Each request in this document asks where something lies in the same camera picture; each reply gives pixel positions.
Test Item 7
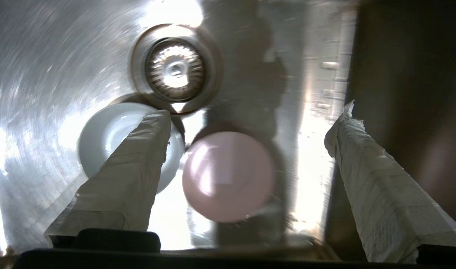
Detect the round metal drain strainer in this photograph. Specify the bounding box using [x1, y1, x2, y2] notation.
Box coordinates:
[130, 24, 223, 115]

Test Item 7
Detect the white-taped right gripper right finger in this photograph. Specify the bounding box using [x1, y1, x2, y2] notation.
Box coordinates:
[324, 100, 456, 264]

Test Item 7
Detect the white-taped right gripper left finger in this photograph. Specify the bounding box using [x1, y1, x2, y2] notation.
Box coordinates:
[44, 109, 171, 247]

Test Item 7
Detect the stainless steel sink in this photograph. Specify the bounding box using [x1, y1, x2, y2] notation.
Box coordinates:
[0, 0, 456, 258]

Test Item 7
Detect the pale pink bowl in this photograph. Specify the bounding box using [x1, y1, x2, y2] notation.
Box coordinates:
[182, 131, 277, 223]

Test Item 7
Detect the pale blue bowl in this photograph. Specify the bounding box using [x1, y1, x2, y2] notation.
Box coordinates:
[78, 102, 185, 194]

